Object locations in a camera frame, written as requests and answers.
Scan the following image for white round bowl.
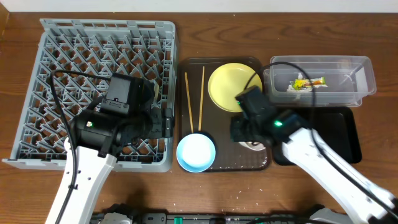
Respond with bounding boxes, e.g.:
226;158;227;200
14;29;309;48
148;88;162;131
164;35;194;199
239;142;266;151

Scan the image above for wooden chopstick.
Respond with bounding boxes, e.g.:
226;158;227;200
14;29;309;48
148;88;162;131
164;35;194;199
184;72;194;134
198;66;205;131

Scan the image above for white tissue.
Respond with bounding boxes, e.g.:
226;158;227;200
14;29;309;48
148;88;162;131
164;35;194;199
287;72;313;93

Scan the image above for green orange snack wrapper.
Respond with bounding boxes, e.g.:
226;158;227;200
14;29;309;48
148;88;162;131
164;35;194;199
292;77;328;90

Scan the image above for white cup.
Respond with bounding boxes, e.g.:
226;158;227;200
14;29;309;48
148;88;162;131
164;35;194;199
152;81;159;100

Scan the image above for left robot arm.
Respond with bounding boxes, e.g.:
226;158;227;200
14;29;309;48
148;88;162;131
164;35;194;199
46;108;175;223

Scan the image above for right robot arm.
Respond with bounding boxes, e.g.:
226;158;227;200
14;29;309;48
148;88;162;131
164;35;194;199
230;110;397;223

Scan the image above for dark brown serving tray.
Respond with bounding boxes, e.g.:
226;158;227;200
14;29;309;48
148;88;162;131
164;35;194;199
175;57;271;172

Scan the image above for light blue bowl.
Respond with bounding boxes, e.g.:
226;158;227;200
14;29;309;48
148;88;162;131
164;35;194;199
176;133;216;173

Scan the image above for yellow round plate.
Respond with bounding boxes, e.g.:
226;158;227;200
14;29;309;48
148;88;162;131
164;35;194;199
208;63;255;113

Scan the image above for clear plastic bin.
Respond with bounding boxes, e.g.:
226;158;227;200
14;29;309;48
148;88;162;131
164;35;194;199
263;55;377;107

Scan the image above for black plastic tray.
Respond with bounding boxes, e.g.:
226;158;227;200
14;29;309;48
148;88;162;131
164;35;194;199
272;106;363;166

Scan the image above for grey plastic dish rack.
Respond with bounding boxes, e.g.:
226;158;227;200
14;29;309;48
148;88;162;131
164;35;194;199
5;19;178;170

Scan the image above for right black cable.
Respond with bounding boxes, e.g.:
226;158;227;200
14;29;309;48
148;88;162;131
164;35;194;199
244;61;398;215

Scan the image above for black cable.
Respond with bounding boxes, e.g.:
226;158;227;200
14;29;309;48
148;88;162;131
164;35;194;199
244;61;398;215
49;69;113;224

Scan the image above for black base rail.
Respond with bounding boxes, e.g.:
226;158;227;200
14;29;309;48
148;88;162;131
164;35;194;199
93;212;312;224

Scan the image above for left black cable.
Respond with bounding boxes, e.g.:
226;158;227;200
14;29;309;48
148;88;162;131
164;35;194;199
49;69;113;224

